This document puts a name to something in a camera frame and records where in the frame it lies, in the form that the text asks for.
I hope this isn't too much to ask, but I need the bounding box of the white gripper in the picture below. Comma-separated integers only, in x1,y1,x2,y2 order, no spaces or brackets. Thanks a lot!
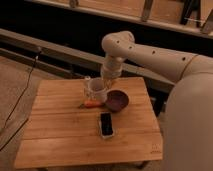
100,55,124,79

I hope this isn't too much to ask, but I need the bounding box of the white ceramic cup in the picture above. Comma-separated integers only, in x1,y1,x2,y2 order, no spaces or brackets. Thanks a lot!
85,77,107,103

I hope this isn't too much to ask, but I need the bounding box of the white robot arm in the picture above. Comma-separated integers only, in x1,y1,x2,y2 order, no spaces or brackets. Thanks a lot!
101,31,213,171

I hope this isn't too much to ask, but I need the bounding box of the purple ceramic bowl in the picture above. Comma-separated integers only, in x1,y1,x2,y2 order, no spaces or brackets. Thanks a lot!
105,90,129,112

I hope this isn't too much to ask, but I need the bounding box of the orange carrot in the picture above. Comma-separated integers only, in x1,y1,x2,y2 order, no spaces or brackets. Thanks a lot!
79,100,103,108

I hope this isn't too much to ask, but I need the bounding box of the black phone in white case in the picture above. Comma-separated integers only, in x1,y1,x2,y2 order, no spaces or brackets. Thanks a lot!
99,113,114,138

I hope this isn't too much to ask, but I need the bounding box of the wooden table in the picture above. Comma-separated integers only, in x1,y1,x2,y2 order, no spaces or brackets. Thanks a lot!
14,77,162,169

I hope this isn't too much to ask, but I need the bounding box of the black cable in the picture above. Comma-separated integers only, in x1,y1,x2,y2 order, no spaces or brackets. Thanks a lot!
0,49,42,152

